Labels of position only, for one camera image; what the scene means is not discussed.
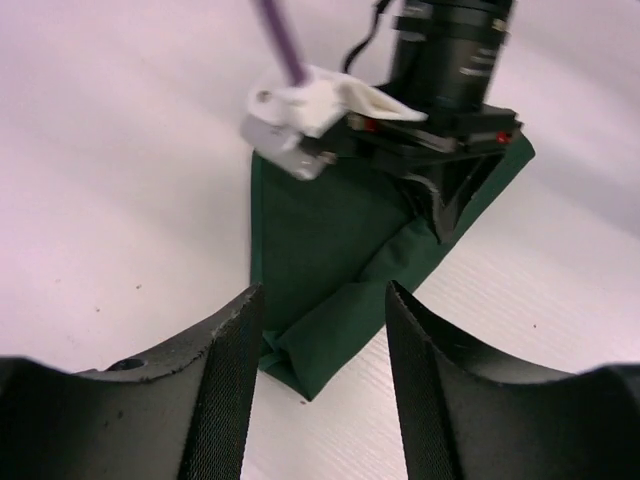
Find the dark green cloth napkin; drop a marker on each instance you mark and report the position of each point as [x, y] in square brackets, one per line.
[324, 252]

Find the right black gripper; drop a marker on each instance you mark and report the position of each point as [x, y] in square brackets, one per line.
[442, 66]

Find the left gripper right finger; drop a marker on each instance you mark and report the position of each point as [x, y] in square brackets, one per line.
[468, 410]

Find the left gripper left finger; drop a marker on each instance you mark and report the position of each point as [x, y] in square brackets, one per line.
[179, 410]

